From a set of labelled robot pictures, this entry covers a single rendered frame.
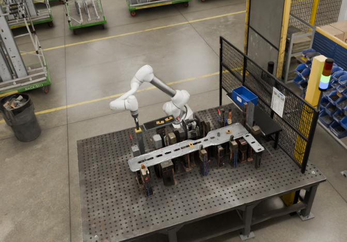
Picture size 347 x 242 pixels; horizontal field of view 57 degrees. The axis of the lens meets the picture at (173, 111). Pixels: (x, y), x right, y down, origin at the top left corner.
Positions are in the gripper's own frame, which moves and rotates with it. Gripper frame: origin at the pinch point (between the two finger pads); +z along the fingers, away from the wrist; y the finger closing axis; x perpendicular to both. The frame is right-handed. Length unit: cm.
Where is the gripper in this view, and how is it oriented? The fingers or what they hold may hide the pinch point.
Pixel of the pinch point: (137, 127)
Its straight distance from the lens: 358.2
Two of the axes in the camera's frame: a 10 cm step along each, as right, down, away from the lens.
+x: 9.3, -2.8, 2.4
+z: 0.8, 7.9, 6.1
